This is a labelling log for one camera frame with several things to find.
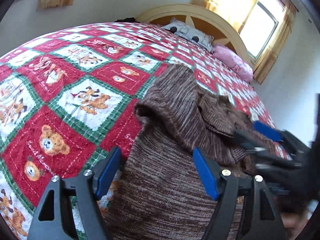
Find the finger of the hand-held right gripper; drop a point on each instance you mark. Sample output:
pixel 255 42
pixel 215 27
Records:
pixel 267 131
pixel 252 145

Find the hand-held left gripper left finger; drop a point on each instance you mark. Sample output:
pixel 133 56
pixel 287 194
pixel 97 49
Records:
pixel 107 171

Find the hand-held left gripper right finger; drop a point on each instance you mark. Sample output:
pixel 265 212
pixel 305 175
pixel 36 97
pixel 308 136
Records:
pixel 205 173

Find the brown knit sweater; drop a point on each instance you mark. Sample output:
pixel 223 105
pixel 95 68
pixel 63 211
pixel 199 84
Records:
pixel 162 185

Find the pink pillow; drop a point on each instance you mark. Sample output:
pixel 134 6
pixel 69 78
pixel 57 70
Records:
pixel 233 60

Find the red bear printed blanket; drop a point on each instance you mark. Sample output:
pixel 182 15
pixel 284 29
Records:
pixel 75 85

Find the cream wooden headboard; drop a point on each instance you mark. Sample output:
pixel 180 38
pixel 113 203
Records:
pixel 207 20

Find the grey patterned pillow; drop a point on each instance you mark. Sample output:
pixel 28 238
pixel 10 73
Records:
pixel 185 31

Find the dark cloth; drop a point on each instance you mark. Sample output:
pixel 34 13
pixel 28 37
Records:
pixel 126 20

